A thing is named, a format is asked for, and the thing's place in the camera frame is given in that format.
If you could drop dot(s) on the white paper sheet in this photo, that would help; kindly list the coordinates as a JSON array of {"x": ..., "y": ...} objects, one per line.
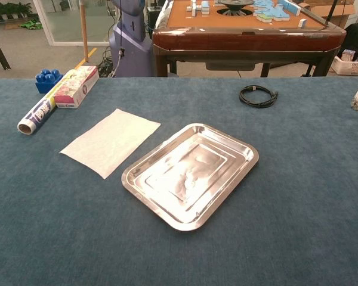
[{"x": 110, "y": 143}]

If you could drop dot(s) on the silver metal tray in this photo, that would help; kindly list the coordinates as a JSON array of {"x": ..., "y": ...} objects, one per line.
[{"x": 185, "y": 178}]

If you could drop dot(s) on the purple blue machine base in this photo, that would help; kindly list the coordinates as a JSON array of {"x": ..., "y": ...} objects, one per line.
[{"x": 131, "y": 44}]

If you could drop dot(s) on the floral pink white carton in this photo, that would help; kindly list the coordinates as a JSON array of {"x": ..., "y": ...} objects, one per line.
[{"x": 77, "y": 86}]

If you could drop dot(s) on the brown mahjong table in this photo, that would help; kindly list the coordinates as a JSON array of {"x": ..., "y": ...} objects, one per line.
[{"x": 241, "y": 38}]

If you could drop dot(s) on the small mahjong tile stack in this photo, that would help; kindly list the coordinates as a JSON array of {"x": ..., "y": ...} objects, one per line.
[{"x": 198, "y": 8}]

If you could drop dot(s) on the cling wrap roll blue print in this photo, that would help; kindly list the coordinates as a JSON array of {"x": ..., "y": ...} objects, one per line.
[{"x": 37, "y": 114}]

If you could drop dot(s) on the blue toy building brick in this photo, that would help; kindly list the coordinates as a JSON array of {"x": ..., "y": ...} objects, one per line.
[{"x": 47, "y": 79}]

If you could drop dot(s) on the wooden pole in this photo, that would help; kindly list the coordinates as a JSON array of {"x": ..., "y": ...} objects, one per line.
[{"x": 83, "y": 29}]

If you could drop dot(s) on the black mahjong table dial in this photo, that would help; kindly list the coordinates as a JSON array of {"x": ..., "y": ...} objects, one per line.
[{"x": 235, "y": 4}]

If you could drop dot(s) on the large mahjong tile pile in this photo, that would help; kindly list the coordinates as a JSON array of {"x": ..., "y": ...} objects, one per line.
[{"x": 271, "y": 12}]

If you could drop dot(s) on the single blue white mahjong tile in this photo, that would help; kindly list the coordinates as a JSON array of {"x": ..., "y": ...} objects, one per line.
[{"x": 302, "y": 22}]

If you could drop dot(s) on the white plastic crate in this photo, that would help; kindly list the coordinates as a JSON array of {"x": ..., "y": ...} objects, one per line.
[{"x": 346, "y": 68}]

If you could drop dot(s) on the green item on floor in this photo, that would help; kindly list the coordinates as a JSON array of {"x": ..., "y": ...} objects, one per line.
[{"x": 31, "y": 24}]

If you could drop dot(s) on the small carton in crate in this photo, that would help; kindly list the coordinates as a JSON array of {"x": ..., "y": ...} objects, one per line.
[{"x": 348, "y": 55}]

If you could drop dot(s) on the thin black pole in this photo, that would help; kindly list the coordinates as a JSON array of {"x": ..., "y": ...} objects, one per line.
[{"x": 331, "y": 13}]

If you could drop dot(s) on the row of potted plants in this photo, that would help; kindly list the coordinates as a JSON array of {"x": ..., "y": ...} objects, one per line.
[{"x": 9, "y": 10}]

